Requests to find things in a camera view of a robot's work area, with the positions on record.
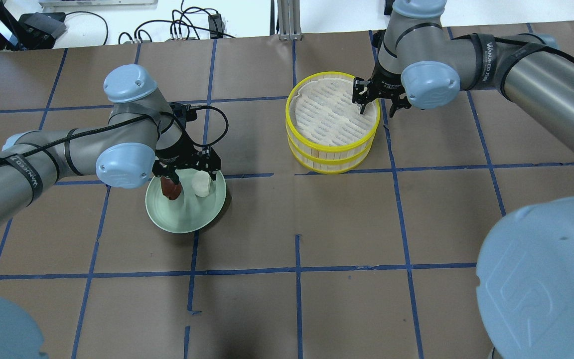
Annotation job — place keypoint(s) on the aluminium frame post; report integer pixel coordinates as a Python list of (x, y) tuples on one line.
[(289, 20)]

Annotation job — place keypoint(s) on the yellow steamer layer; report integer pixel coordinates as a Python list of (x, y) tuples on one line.
[(321, 114), (325, 162)]

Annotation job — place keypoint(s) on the black power adapter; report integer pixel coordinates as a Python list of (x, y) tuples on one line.
[(216, 25)]

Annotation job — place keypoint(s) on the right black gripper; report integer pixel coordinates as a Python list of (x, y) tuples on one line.
[(388, 83)]

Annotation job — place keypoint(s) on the brown bun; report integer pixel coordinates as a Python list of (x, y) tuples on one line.
[(170, 189)]

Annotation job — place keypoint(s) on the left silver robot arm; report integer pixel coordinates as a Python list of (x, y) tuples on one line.
[(57, 233)]

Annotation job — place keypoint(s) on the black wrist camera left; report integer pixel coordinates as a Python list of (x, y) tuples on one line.
[(183, 112)]

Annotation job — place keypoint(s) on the white bun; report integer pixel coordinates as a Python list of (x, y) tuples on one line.
[(201, 184)]

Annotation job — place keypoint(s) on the light green plate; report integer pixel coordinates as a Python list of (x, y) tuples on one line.
[(189, 212)]

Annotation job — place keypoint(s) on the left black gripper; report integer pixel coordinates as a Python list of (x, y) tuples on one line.
[(173, 155)]

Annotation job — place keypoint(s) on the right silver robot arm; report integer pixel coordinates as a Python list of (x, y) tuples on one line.
[(526, 263)]

